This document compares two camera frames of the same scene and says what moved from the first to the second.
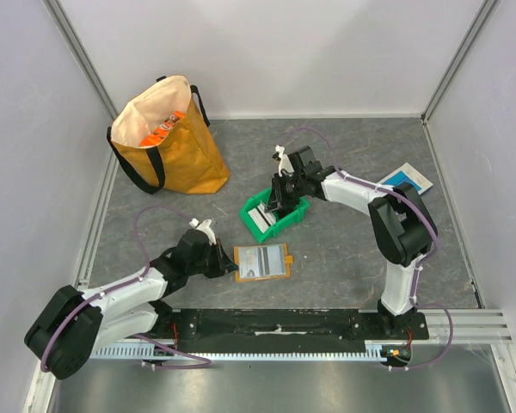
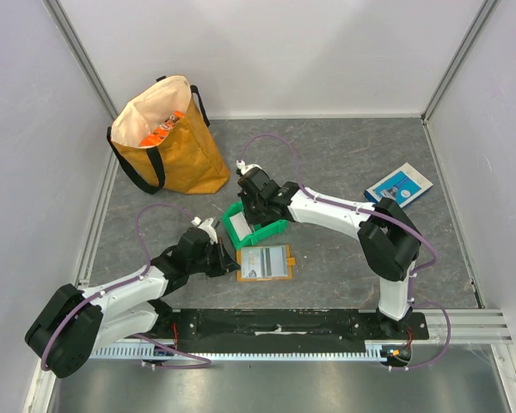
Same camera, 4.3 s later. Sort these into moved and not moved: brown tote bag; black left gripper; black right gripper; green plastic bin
Moved: green plastic bin; black right gripper
Not moved: black left gripper; brown tote bag
